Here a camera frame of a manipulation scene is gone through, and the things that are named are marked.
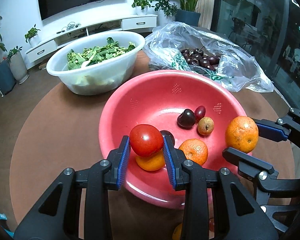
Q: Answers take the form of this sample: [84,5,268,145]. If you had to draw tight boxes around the yellow-brown small pear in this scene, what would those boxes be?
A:
[197,116,215,136]

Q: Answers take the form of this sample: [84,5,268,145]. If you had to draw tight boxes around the white plastic vegetable bowl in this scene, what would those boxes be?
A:
[46,31,145,95]

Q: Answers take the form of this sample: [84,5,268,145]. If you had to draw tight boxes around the small plant on cabinet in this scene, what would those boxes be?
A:
[132,0,151,16]
[24,24,40,47]

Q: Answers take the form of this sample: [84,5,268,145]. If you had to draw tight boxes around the dark cherries in bag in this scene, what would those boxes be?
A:
[180,46,221,72]

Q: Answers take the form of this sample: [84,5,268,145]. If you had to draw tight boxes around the mandarin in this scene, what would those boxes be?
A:
[225,116,259,153]
[179,139,208,166]

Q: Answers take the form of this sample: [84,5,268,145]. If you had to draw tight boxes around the dark plum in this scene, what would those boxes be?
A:
[177,109,196,129]
[160,130,175,145]

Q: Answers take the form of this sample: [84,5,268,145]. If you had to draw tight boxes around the plant in white ribbed pot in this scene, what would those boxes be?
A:
[7,46,29,85]

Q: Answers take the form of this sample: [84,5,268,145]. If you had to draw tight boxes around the clear plastic cherry bag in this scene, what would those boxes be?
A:
[143,22,274,93]

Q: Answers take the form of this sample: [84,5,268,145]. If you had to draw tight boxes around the white tv cabinet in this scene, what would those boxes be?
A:
[26,14,158,63]

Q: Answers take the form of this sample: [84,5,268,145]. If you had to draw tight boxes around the red plastic colander bowl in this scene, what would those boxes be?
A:
[98,69,253,210]

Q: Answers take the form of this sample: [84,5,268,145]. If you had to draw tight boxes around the large smooth orange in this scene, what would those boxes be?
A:
[135,150,165,172]

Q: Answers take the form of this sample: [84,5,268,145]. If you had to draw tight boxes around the green leafy vegetables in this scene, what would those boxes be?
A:
[67,37,136,70]

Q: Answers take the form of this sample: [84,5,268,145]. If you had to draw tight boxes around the blue plastic stool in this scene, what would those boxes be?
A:
[0,213,14,238]

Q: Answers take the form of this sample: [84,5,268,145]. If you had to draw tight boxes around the small smooth orange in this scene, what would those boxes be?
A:
[172,223,183,240]

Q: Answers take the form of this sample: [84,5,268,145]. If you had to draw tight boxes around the small plant on cabinet left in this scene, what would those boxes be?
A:
[24,24,40,47]

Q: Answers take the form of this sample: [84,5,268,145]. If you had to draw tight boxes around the small plant on cabinet right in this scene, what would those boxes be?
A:
[132,0,151,16]

